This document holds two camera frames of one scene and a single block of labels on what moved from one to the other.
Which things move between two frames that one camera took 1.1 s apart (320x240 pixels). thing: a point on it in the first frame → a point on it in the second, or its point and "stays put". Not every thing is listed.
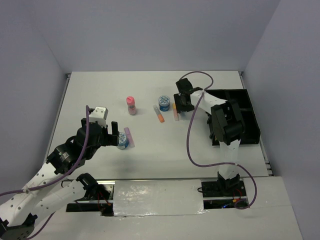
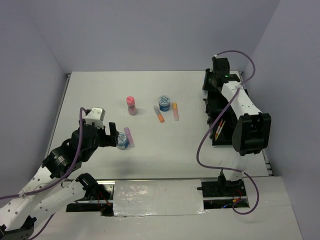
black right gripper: [179, 107] → [206, 86]
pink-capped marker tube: [130, 101] stays put
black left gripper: [111, 139] stays put
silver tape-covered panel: [158, 198] stays put
